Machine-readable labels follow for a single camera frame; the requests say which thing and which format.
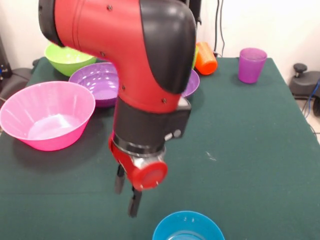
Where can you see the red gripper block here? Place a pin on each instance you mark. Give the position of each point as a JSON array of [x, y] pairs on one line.
[[147, 175]]

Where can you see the blue ribbed small bowl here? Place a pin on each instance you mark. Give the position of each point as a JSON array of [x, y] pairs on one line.
[[187, 228]]

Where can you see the pink plastic bowl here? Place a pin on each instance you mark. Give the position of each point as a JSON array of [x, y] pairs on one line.
[[50, 130]]

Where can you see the purple plastic bowl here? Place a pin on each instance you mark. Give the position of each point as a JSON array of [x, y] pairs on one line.
[[192, 83], [100, 82]]

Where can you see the orange plastic cup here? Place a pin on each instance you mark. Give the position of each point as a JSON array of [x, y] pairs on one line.
[[206, 60]]

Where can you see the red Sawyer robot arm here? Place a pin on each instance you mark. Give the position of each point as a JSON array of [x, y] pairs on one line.
[[125, 62]]

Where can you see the dark green tablecloth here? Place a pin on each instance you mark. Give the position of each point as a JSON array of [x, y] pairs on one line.
[[250, 162]]

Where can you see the green plastic bowl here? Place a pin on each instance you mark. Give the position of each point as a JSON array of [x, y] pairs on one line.
[[67, 60]]

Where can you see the green plastic cup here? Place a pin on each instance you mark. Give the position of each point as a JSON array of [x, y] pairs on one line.
[[195, 57]]

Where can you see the small black table clamp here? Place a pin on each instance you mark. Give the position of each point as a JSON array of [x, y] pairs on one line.
[[36, 62]]

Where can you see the purple plastic cup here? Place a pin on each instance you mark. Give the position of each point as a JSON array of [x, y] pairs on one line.
[[251, 66]]

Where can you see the black equipment box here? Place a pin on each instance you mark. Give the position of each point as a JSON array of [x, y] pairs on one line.
[[3, 65]]

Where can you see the black round knob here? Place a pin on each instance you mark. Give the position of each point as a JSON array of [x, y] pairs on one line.
[[300, 68]]

